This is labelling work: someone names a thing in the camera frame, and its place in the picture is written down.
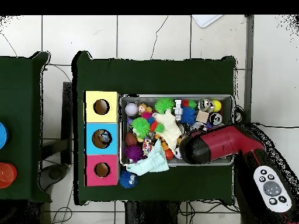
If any blue spiky ball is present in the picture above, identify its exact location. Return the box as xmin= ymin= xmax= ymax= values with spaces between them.
xmin=180 ymin=106 xmax=197 ymax=125
xmin=119 ymin=169 xmax=139 ymax=189

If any white baseball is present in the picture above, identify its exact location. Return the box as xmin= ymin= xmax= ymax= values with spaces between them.
xmin=124 ymin=102 xmax=138 ymax=117

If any wooden cube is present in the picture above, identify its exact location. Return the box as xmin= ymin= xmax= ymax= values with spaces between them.
xmin=195 ymin=110 xmax=209 ymax=124

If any silver toy robot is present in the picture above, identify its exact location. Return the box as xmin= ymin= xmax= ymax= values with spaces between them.
xmin=173 ymin=99 xmax=184 ymax=122

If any white tray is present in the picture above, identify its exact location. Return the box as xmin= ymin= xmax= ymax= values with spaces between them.
xmin=191 ymin=15 xmax=224 ymax=29

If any silver mesh bin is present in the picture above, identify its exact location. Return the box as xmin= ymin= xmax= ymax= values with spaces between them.
xmin=118 ymin=93 xmax=235 ymax=167

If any blue round disc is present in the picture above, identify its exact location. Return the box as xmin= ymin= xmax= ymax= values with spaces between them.
xmin=0 ymin=121 xmax=9 ymax=150

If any red plastic cup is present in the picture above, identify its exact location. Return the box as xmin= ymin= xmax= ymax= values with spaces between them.
xmin=10 ymin=163 xmax=18 ymax=183

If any dark green tablecloth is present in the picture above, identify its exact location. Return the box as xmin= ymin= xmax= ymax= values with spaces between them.
xmin=71 ymin=50 xmax=237 ymax=206
xmin=0 ymin=51 xmax=52 ymax=203

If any black cable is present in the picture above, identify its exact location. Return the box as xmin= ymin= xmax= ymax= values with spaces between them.
xmin=253 ymin=122 xmax=299 ymax=130

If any cream cloth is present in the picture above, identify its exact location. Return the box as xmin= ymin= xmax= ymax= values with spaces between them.
xmin=154 ymin=109 xmax=182 ymax=152

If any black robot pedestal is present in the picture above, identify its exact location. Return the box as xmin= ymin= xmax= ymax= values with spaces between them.
xmin=126 ymin=199 xmax=180 ymax=224

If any wooden box with three holes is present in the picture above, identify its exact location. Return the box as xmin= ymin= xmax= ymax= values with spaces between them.
xmin=83 ymin=90 xmax=121 ymax=187

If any large green spiky ball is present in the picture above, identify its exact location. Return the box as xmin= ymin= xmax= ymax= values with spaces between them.
xmin=130 ymin=117 xmax=151 ymax=139

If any yellow ball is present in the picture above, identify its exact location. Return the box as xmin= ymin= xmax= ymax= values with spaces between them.
xmin=211 ymin=99 xmax=222 ymax=113

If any orange plastic cup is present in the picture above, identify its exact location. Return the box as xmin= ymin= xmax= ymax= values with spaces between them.
xmin=0 ymin=162 xmax=15 ymax=189

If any mint green cloth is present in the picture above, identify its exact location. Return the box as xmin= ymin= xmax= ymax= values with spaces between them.
xmin=126 ymin=139 xmax=170 ymax=176

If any purple spiky ball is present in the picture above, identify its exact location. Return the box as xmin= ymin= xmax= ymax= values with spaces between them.
xmin=123 ymin=145 xmax=145 ymax=163

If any small soccer ball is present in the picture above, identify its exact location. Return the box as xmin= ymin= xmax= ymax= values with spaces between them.
xmin=173 ymin=146 xmax=183 ymax=160

